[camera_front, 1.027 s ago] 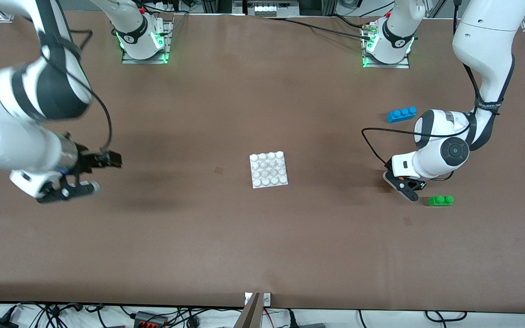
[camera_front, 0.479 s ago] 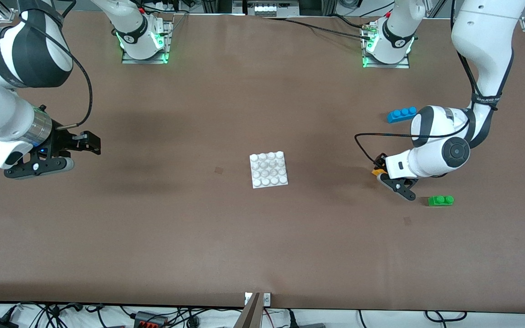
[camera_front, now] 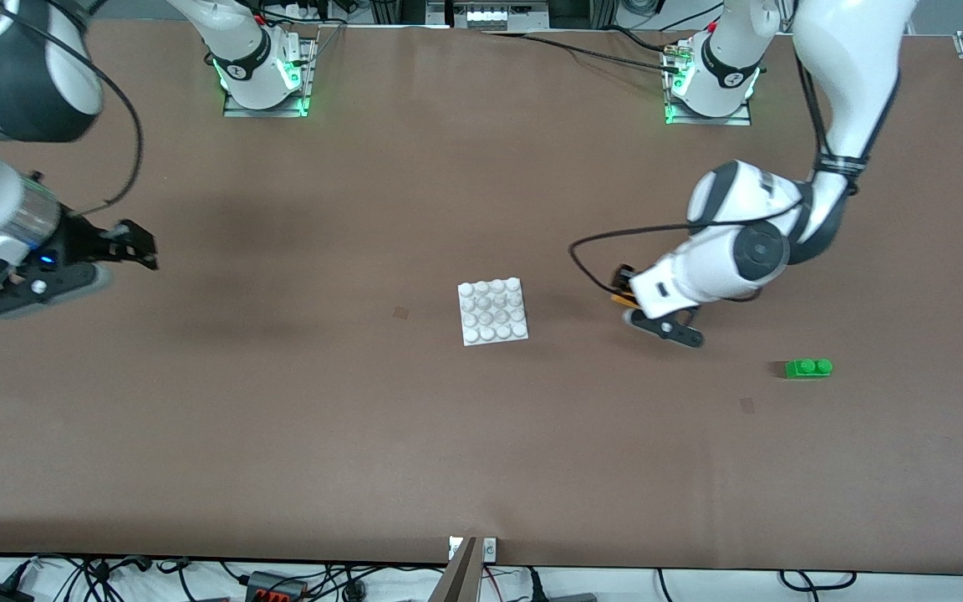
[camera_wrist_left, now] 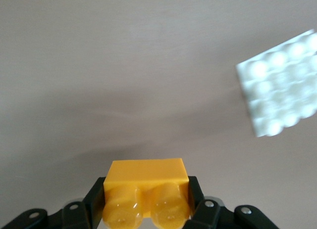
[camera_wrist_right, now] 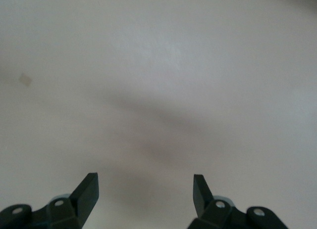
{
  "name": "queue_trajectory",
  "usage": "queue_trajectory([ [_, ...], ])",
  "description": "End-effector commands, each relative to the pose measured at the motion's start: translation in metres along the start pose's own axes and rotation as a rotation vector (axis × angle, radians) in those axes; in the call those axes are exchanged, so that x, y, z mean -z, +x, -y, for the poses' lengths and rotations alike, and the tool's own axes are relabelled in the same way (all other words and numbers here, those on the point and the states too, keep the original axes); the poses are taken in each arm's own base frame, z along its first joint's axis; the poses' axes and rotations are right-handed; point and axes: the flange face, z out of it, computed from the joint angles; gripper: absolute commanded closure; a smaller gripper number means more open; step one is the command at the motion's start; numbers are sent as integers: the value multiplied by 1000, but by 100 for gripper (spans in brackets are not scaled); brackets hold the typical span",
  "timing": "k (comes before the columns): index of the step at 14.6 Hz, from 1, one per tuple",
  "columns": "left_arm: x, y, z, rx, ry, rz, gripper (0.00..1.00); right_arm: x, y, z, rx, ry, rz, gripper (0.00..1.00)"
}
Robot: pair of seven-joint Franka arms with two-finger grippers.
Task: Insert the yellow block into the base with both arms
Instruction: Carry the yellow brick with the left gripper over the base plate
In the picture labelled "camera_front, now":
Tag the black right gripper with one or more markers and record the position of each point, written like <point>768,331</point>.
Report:
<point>82,243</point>

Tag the small aluminium bracket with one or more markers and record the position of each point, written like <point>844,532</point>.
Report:
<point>490,549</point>

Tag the black box with orange connectors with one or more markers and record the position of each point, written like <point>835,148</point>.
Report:
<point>268,585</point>

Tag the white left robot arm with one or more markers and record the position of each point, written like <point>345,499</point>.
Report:
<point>849,50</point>

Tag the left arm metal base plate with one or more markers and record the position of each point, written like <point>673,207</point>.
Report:
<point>707,121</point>

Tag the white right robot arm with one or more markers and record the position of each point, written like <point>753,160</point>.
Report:
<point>231,33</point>

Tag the dark camera stand pole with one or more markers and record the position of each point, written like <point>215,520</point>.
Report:
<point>458,581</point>

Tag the dark box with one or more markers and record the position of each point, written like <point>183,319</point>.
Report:
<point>578,10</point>

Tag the green two-stud toy block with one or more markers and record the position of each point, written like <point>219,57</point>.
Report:
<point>807,369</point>

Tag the white power strip with plugs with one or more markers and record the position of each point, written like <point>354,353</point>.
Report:
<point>306,12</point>

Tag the yellow toy block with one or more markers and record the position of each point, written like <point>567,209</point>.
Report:
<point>620,298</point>

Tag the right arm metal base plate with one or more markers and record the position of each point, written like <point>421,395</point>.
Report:
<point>264,112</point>

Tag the white studded base plate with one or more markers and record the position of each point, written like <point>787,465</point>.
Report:
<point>494,313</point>

